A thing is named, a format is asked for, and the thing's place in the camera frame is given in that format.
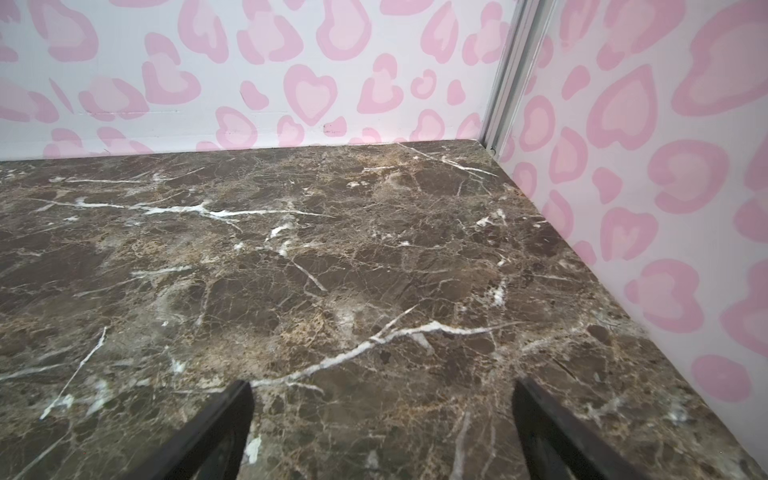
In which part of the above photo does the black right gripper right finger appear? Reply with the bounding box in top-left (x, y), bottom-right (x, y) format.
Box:
top-left (512, 377), bottom-right (646, 480)

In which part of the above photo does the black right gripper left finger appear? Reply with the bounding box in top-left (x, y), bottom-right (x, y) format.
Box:
top-left (124, 380), bottom-right (255, 480)

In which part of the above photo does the aluminium corner frame post right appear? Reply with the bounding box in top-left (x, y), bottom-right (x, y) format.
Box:
top-left (478, 0), bottom-right (559, 161)

